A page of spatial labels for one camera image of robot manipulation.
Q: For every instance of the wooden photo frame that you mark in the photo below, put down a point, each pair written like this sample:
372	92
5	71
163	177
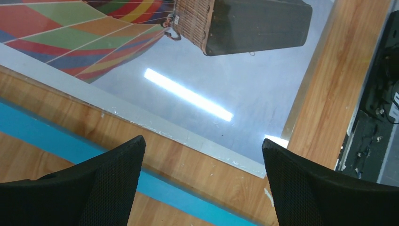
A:
39	132

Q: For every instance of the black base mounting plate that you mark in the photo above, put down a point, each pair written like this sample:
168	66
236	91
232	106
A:
373	135

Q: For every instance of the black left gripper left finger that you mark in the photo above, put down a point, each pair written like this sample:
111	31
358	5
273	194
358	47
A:
97	192

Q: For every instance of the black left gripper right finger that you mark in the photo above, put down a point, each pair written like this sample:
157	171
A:
308	194

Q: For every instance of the hot air balloon photo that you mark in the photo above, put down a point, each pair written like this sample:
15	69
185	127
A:
218	76

